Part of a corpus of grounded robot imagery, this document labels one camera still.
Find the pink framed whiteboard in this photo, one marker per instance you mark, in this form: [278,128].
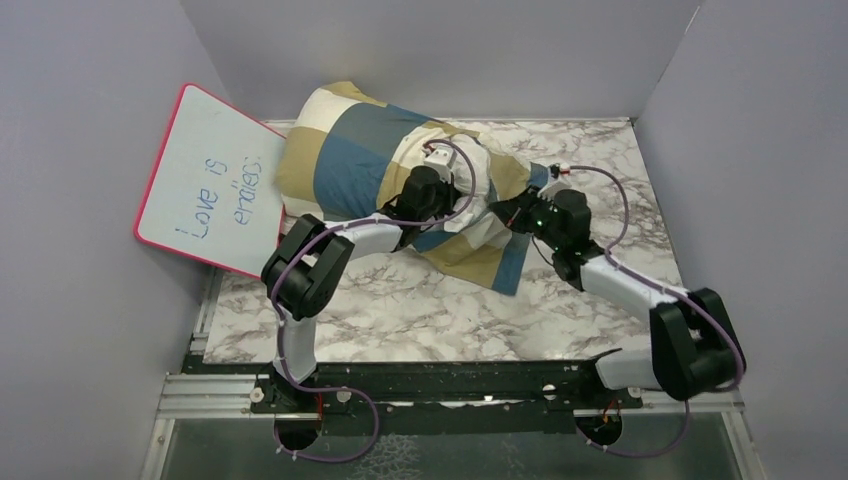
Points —
[211,195]

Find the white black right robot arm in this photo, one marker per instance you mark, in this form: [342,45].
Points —
[693,348]

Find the white pillow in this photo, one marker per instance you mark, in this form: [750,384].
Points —
[477,192]

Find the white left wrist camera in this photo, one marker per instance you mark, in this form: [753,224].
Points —
[441,159]

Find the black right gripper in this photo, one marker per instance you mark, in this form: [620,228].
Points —
[512,210]

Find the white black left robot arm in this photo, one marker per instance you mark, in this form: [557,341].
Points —
[303,273]

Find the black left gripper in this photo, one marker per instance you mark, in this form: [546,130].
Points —
[449,193]

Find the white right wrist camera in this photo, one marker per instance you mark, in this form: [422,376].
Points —
[557,181]

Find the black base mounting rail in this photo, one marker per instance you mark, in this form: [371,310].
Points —
[411,398]

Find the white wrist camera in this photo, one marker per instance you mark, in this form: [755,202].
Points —
[441,159]
[557,181]

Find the aluminium frame rail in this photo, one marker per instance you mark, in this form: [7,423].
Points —
[709,439]

